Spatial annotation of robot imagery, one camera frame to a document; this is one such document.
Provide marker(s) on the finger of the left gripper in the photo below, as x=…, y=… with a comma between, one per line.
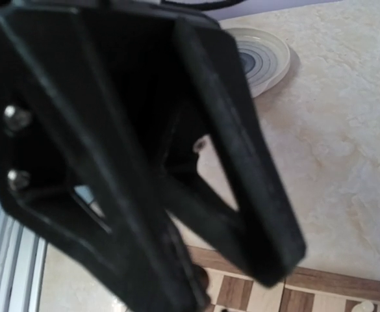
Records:
x=261, y=237
x=71, y=167

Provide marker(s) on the front aluminium rail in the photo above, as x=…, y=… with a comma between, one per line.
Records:
x=22, y=258

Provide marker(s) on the wooden chess board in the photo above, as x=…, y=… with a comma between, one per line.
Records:
x=304, y=290

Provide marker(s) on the grey silicone round lid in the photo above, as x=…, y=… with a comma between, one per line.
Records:
x=266, y=59

